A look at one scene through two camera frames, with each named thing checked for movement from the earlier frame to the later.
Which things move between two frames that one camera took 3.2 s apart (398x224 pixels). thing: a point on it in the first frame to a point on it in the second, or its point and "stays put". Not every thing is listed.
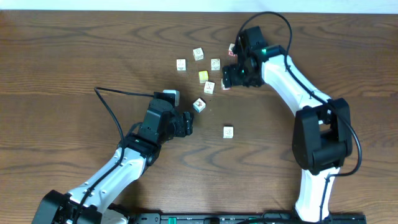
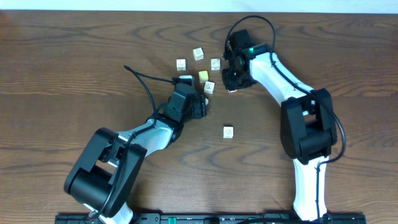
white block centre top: [216, 64] stays put
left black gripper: [184, 124] to [203, 101]
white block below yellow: [209, 87] stays put
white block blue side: [228, 132] stays put
